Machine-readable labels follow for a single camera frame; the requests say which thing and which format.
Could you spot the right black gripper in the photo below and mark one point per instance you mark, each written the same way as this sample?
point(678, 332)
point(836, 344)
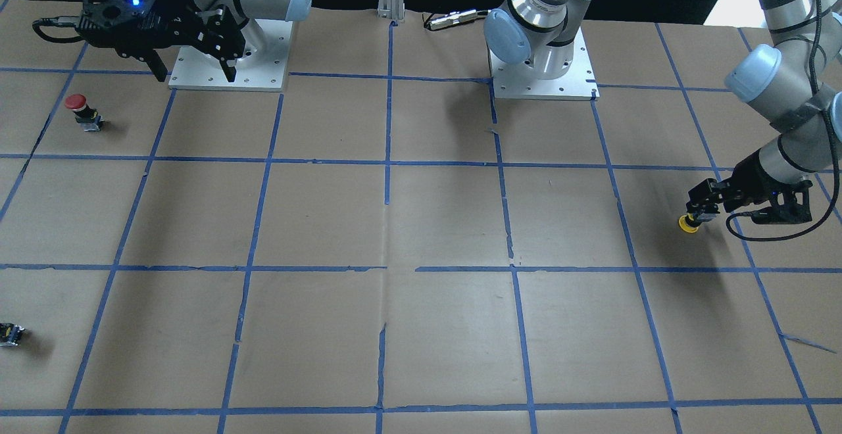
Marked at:
point(172, 1)

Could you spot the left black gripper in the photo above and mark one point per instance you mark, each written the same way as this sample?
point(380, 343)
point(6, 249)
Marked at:
point(750, 179)

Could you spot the yellow push button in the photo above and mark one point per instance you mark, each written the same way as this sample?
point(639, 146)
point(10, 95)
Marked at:
point(690, 222)

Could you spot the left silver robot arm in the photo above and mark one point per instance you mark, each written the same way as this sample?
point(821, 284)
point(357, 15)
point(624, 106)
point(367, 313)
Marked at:
point(780, 81)

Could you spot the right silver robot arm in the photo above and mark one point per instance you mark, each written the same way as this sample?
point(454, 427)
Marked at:
point(244, 11)

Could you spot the red push button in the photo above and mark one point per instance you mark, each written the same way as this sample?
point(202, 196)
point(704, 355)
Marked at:
point(87, 117)

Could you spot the green push button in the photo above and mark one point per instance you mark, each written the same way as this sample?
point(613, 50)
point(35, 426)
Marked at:
point(11, 334)

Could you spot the silver connector plug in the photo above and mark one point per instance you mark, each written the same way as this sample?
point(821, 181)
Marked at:
point(435, 23)

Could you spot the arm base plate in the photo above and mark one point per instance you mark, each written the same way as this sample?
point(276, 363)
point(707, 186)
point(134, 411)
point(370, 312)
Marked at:
point(566, 79)
point(262, 68)

